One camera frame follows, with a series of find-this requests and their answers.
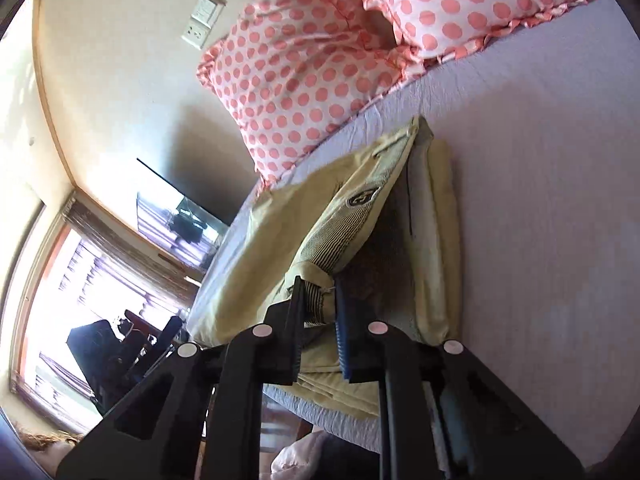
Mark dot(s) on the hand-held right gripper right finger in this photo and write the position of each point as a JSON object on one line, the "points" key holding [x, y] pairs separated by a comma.
{"points": [[345, 340]]}

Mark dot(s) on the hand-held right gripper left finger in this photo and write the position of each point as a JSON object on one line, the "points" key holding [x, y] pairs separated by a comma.
{"points": [[295, 332]]}

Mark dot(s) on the pale yellow pants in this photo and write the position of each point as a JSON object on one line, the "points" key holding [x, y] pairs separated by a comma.
{"points": [[260, 245]]}

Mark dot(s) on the pink cloth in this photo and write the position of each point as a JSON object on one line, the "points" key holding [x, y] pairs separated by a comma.
{"points": [[300, 460]]}

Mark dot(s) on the glass side table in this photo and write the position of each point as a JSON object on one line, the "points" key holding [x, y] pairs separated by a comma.
{"points": [[180, 220]]}

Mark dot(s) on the black chair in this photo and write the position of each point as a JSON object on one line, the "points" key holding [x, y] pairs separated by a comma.
{"points": [[125, 355]]}

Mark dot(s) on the white bed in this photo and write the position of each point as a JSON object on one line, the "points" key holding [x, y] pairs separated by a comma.
{"points": [[525, 185]]}

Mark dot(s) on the pink polka dot pillow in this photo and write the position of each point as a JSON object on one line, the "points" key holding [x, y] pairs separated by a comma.
{"points": [[300, 85], [475, 0]]}

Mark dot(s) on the window with wooden frame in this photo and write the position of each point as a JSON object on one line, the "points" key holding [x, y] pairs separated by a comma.
{"points": [[90, 280]]}

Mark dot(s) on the white wall socket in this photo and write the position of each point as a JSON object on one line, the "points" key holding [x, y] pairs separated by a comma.
{"points": [[196, 34]]}

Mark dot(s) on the white wall switch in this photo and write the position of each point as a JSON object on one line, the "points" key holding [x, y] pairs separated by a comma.
{"points": [[207, 7]]}

